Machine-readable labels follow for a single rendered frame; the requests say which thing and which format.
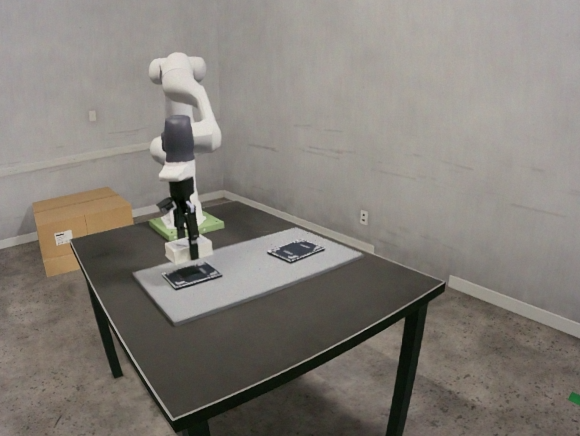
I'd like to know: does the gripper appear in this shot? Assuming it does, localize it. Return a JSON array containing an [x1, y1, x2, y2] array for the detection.
[[169, 176, 200, 261]]

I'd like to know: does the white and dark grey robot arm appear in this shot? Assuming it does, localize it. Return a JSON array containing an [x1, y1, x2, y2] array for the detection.
[[149, 53, 221, 229]]

